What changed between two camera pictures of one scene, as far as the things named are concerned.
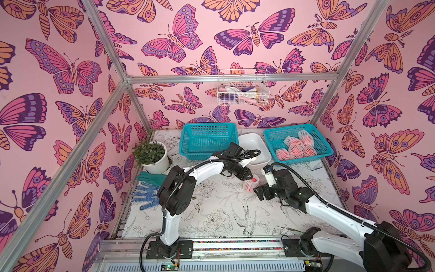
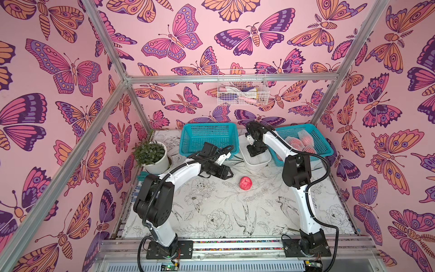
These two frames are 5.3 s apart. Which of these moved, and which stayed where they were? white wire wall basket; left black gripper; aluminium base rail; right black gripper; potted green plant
Moved: left black gripper; right black gripper
Stayed: white wire wall basket; aluminium base rail; potted green plant
